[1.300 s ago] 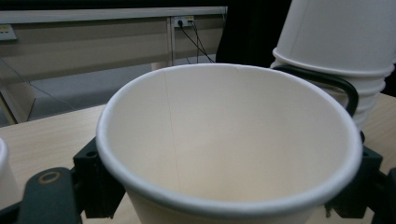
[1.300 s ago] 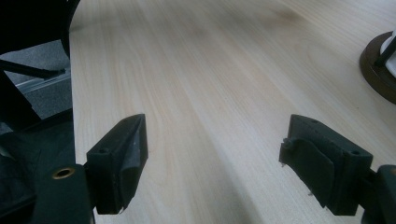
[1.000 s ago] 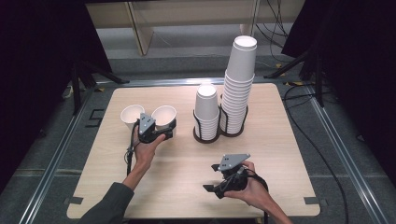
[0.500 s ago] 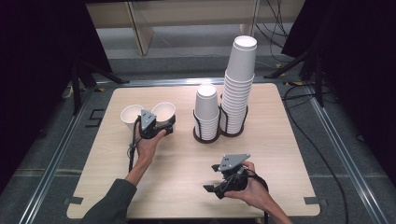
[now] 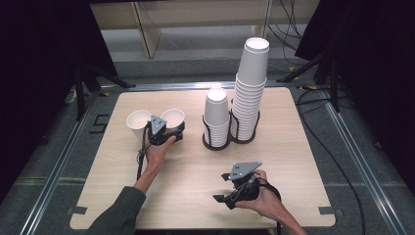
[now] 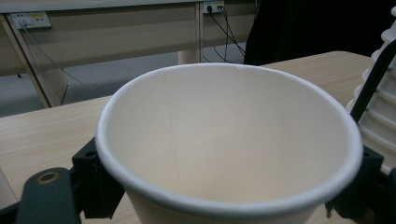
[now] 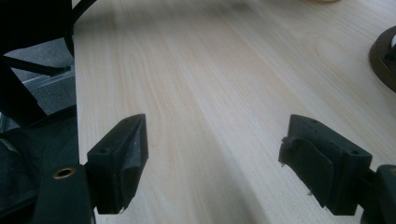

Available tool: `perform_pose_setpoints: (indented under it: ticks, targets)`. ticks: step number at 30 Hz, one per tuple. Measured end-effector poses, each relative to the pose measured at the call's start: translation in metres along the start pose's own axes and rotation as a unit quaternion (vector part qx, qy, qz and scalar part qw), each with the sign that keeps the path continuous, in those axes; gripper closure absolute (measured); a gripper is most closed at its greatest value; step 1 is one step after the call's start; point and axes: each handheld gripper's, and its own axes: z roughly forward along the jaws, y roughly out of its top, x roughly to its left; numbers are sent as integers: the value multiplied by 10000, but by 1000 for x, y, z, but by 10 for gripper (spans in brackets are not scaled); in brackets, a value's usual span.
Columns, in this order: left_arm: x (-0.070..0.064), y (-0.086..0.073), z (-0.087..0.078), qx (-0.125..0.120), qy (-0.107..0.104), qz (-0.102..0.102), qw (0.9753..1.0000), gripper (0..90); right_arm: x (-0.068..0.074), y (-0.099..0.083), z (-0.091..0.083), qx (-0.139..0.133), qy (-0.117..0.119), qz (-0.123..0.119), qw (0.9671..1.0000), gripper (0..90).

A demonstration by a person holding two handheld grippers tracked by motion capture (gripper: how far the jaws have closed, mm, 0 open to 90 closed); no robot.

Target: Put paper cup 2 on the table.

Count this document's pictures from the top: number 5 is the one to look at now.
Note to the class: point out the person's left hand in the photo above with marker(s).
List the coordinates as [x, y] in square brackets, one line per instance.
[156, 155]

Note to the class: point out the black metal stand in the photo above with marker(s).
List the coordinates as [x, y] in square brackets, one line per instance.
[80, 94]
[332, 84]

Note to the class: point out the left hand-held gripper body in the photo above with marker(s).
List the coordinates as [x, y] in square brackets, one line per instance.
[158, 125]

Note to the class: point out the short stack of white cups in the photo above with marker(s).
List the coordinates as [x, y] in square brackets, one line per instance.
[216, 109]

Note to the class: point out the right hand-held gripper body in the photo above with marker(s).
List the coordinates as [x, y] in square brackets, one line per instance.
[243, 169]

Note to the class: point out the dark double cup holder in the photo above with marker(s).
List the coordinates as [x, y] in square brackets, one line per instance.
[215, 148]

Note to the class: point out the light wooden shelf unit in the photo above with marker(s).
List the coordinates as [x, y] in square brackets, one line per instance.
[147, 29]

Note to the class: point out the person's right hand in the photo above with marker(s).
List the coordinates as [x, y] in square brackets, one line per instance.
[267, 204]

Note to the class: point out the white paper cup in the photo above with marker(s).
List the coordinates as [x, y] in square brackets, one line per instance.
[137, 120]
[173, 117]

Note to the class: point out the tall stack of white cups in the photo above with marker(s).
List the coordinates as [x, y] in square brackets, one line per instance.
[251, 78]

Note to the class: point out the dark curtain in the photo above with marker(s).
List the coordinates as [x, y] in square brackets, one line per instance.
[39, 81]
[378, 81]

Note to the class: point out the metal floor rail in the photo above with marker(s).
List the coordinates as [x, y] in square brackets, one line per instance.
[365, 173]
[55, 173]

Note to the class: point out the white object on floor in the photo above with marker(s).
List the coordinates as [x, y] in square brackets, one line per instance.
[70, 97]

